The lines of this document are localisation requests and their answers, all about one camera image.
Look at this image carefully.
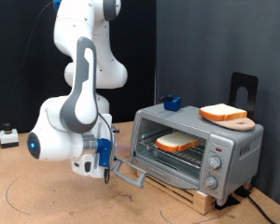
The silver toaster oven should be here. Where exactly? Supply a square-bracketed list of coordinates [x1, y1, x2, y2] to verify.
[129, 100, 265, 207]

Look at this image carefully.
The black metal bracket with hole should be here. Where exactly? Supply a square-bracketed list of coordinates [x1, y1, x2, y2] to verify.
[229, 71, 259, 120]

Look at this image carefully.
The black oven power cord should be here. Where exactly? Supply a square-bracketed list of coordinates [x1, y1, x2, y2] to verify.
[235, 186, 277, 224]

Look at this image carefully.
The small blue cable clip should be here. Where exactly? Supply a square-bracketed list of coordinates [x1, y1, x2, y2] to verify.
[52, 0, 63, 12]

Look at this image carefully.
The white bread slice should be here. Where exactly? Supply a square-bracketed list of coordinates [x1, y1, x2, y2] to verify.
[199, 103, 248, 122]
[155, 130, 201, 153]

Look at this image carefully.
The small wooden serving board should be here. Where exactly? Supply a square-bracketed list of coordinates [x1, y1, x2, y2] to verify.
[208, 117, 257, 132]

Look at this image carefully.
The silver oven knob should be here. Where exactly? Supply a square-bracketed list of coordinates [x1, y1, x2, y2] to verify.
[207, 155, 223, 171]
[203, 175, 218, 190]

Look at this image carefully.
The slotted wooden block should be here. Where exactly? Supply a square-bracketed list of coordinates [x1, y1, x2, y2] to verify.
[144, 173, 217, 217]

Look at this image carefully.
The white emergency stop box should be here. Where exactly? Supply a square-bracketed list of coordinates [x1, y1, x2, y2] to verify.
[0, 122, 20, 149]

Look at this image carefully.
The black spatula blue grip block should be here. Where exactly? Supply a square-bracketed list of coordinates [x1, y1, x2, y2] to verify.
[158, 93, 182, 113]

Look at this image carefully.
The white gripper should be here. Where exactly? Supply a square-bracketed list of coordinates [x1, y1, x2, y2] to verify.
[70, 113, 121, 179]

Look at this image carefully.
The wire oven rack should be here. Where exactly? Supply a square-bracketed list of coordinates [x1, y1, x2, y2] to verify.
[136, 128, 208, 169]

